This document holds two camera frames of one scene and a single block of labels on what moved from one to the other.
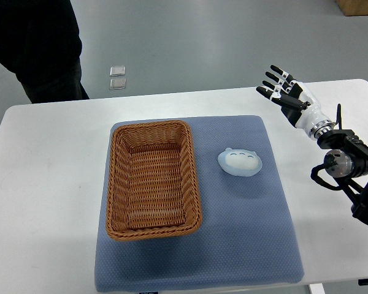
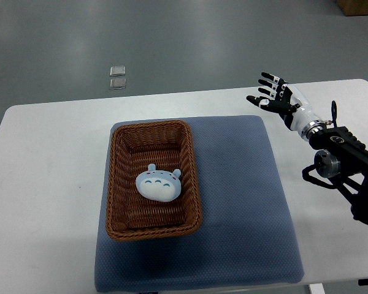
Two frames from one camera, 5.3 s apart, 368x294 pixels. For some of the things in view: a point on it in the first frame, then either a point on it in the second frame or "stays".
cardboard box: x=359 y=7 stays
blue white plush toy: x=240 y=162 to x=159 y=185
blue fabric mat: x=245 y=239 stays
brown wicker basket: x=152 y=188 stays
